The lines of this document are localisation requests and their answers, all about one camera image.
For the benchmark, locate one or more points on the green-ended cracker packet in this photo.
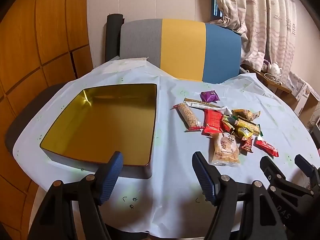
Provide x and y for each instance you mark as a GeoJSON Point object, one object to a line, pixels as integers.
{"type": "Point", "coordinates": [246, 114]}

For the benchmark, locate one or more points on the round tray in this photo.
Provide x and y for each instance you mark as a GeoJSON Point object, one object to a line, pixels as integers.
{"type": "Point", "coordinates": [272, 78]}

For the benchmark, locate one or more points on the grey yellow blue chair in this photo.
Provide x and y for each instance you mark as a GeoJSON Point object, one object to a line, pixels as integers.
{"type": "Point", "coordinates": [182, 47]}

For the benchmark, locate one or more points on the yellow packet with red label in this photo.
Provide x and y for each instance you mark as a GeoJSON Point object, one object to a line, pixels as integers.
{"type": "Point", "coordinates": [246, 125]}

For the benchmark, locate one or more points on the purple snack packet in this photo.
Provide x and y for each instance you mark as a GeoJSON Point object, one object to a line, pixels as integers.
{"type": "Point", "coordinates": [209, 96]}

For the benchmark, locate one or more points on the wooden side table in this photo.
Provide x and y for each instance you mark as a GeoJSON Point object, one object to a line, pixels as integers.
{"type": "Point", "coordinates": [280, 88]}

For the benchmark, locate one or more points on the clear round biscuit packet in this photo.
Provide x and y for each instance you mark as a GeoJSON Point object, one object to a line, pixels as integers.
{"type": "Point", "coordinates": [225, 150]}

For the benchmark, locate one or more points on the window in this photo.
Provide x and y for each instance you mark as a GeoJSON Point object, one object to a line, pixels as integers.
{"type": "Point", "coordinates": [216, 5]}

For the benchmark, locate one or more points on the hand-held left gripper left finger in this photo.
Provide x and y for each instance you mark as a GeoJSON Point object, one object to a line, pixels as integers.
{"type": "Point", "coordinates": [110, 177]}

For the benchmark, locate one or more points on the wooden wardrobe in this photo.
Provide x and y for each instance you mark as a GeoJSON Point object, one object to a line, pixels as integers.
{"type": "Point", "coordinates": [37, 30]}

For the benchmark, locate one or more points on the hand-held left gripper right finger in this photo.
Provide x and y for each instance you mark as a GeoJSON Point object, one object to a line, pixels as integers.
{"type": "Point", "coordinates": [207, 180]}

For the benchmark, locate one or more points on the cardboard box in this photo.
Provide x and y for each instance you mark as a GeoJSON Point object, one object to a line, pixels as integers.
{"type": "Point", "coordinates": [306, 102]}

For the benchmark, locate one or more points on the green dark snack packet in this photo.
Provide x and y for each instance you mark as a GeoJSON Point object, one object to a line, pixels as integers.
{"type": "Point", "coordinates": [226, 123]}

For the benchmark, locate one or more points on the oat bar packet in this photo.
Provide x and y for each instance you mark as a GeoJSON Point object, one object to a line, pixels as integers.
{"type": "Point", "coordinates": [188, 116]}

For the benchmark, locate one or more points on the patterned curtain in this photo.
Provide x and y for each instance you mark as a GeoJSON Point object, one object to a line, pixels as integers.
{"type": "Point", "coordinates": [262, 17]}

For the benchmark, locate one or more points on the small yellow snack packet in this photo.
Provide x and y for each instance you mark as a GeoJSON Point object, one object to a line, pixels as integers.
{"type": "Point", "coordinates": [243, 133]}

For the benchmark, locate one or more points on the gold tin box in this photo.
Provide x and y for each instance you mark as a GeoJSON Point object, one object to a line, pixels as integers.
{"type": "Point", "coordinates": [100, 125]}

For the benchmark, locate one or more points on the plastic tablecloth with green smileys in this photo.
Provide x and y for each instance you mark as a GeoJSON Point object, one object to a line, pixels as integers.
{"type": "Point", "coordinates": [175, 155]}

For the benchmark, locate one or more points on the white teapot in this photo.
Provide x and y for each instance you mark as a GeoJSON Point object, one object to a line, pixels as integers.
{"type": "Point", "coordinates": [274, 69]}

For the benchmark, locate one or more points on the large red snack packet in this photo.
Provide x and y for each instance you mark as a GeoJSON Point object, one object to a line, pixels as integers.
{"type": "Point", "coordinates": [212, 121]}

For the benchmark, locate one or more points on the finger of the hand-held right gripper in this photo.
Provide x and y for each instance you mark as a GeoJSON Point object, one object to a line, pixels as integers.
{"type": "Point", "coordinates": [273, 170]}
{"type": "Point", "coordinates": [308, 171]}

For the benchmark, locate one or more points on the long gold white packet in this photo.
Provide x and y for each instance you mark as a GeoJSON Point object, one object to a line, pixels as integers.
{"type": "Point", "coordinates": [200, 103]}

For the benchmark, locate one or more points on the red and white snack packet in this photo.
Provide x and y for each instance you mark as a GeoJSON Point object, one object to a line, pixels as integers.
{"type": "Point", "coordinates": [266, 147]}

